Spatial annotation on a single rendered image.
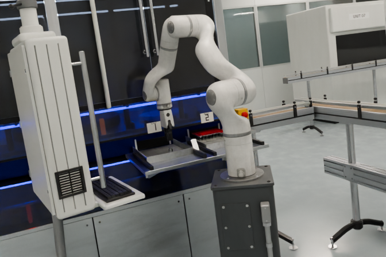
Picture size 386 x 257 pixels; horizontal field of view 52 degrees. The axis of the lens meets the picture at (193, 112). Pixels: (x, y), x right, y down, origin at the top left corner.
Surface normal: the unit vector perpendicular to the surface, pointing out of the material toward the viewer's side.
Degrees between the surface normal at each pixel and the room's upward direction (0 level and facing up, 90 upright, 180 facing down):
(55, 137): 90
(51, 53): 90
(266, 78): 90
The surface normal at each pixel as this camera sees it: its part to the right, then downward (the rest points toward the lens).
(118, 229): 0.36, 0.08
